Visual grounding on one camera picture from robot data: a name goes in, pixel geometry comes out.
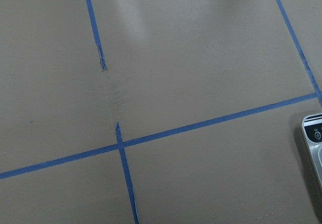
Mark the silver digital kitchen scale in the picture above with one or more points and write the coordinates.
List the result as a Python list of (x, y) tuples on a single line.
[(311, 130)]

